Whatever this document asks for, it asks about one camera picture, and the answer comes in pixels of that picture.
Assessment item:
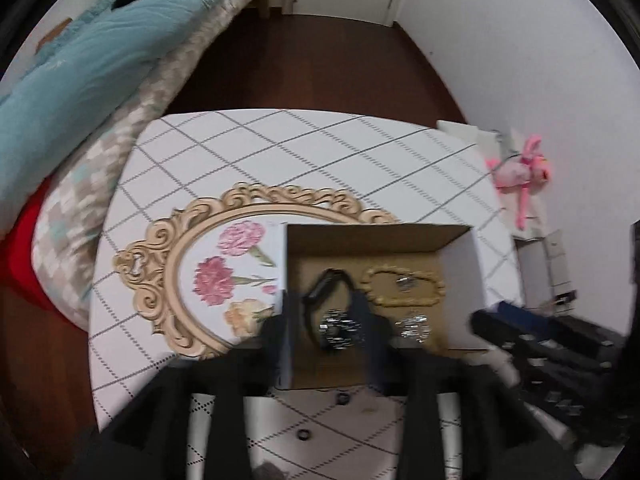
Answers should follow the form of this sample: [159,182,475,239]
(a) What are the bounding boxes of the red cloth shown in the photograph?
[5,180,58,306]

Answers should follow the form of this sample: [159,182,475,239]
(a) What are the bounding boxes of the black strap rhinestone watch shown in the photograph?
[301,269,365,354]

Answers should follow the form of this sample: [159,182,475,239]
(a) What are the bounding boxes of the white checked tablecloth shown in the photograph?
[88,108,522,480]

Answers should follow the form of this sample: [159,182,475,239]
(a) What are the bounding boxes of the silver rhinestone brooch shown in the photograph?
[392,310,432,344]

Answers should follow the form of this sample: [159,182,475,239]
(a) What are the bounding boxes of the light blue blanket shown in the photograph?
[0,0,291,206]

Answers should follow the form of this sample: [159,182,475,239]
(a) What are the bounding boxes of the pink plush toy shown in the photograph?
[487,134,557,229]

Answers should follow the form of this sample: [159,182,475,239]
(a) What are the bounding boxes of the yellow beaded bracelet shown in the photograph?
[361,263,446,309]

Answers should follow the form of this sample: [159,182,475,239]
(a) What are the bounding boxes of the ornate flower print tray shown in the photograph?
[114,182,401,361]

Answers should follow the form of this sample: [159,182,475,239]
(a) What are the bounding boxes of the beige patterned quilt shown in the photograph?
[30,0,266,333]

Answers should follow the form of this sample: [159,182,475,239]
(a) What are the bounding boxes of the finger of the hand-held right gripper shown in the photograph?
[500,352,583,418]
[470,301,551,356]

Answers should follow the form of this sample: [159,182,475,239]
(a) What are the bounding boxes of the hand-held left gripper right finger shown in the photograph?
[351,291,577,480]

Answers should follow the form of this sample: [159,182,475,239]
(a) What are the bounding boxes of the cardboard box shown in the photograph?
[275,222,493,392]

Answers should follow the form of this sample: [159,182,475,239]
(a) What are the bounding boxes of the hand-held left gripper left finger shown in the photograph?
[70,289,295,480]

